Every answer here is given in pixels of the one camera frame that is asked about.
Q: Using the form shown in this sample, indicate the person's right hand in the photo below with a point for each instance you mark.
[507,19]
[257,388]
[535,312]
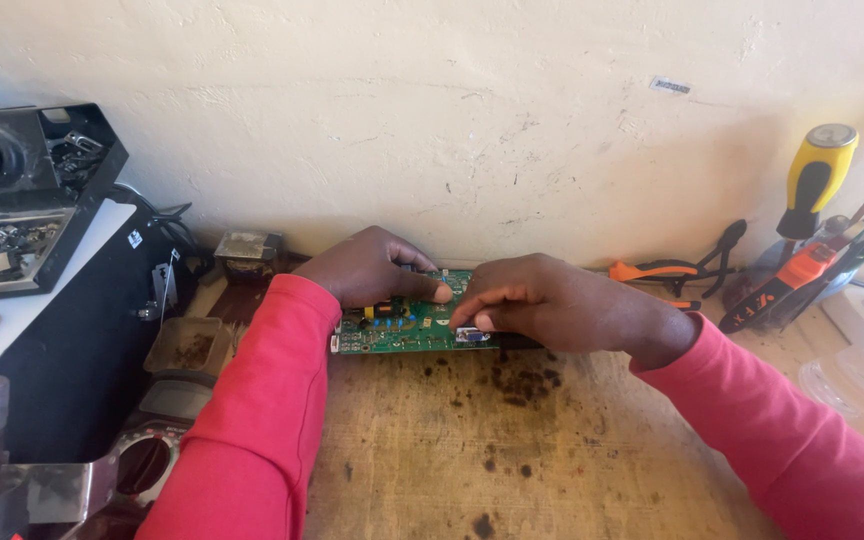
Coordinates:
[552,304]

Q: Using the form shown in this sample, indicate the person's left hand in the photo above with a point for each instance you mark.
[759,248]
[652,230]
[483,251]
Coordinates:
[361,266]

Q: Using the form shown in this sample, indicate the green circuit board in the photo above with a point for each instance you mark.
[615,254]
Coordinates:
[409,326]

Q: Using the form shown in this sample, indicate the small transformer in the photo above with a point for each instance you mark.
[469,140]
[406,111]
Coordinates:
[248,255]

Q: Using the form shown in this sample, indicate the orange black pliers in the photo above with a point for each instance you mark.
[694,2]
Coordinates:
[672,274]

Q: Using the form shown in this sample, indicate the tan plastic container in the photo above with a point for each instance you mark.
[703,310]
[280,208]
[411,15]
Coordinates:
[186,346]

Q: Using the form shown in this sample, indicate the orange black utility knife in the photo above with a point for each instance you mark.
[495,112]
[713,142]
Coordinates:
[784,285]

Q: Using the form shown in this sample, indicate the multimeter with dial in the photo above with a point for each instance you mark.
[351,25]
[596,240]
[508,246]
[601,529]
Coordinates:
[154,442]

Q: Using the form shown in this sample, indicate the yellow black screwdriver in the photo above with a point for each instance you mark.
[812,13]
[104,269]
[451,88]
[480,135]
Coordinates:
[814,184]

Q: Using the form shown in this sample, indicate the black soldering station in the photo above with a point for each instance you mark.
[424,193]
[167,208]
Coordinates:
[57,330]

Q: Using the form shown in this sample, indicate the clear plastic bag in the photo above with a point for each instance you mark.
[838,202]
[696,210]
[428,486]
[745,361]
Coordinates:
[863,367]

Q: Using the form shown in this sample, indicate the black tray of metal parts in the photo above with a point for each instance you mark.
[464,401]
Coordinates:
[23,199]

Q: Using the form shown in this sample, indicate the small wall sticker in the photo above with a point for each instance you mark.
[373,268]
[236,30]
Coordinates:
[670,85]

